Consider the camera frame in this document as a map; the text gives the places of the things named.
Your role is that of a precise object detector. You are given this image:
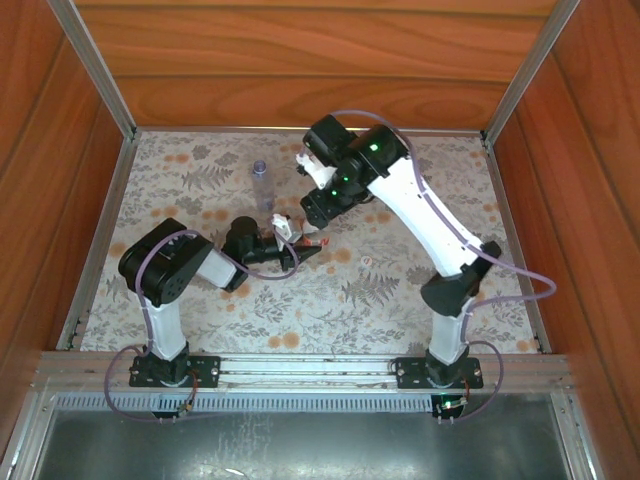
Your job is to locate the clear bottle purple neck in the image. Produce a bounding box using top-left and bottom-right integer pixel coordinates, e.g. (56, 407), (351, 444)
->
(251, 159), (276, 211)

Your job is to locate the floral tablecloth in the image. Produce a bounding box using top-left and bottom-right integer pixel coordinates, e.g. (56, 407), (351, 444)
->
(79, 130), (544, 356)

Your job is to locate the aluminium back rail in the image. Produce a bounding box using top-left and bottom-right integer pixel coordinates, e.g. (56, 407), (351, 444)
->
(134, 125), (486, 139)

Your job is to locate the grey slotted cable duct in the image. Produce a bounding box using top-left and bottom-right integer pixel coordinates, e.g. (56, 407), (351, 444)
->
(52, 392), (556, 414)

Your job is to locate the circuit board with light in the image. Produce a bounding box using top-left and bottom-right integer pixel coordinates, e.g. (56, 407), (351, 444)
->
(435, 394), (469, 417)

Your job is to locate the aluminium frame post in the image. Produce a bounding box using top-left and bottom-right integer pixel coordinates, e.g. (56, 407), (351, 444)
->
(47, 0), (139, 141)
(482, 0), (584, 144)

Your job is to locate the clear bottle red label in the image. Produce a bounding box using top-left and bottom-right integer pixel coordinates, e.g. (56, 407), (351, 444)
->
(298, 219), (332, 250)

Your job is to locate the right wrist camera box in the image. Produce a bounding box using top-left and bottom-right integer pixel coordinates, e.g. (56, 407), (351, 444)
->
(294, 152), (339, 191)

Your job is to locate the aluminium front rail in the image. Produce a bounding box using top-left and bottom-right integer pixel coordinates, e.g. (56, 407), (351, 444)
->
(32, 351), (571, 396)

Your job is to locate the aluminium side rail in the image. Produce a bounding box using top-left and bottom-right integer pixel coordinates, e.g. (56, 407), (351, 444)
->
(54, 134), (136, 351)
(482, 139), (551, 351)

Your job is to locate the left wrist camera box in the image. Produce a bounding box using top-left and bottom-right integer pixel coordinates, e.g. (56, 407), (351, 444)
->
(271, 213), (304, 242)

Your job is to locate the steel sheet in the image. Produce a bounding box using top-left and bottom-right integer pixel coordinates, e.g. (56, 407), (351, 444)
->
(29, 409), (576, 480)

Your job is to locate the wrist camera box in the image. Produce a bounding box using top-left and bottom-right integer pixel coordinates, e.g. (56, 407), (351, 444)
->
(271, 213), (304, 242)
(294, 152), (339, 191)

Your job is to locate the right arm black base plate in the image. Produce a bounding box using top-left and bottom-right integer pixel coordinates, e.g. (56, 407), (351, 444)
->
(395, 355), (485, 390)

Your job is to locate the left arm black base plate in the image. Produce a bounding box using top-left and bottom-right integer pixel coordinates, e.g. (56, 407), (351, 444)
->
(128, 355), (222, 389)

